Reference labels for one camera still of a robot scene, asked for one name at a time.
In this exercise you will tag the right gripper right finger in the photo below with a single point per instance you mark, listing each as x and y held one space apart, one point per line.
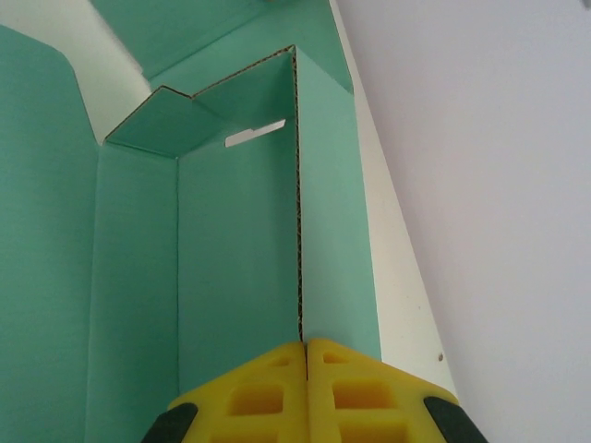
360 406

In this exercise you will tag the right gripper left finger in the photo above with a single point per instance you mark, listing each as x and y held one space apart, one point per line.
258 406

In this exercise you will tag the teal cardboard paper box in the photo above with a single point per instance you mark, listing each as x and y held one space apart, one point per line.
231 231

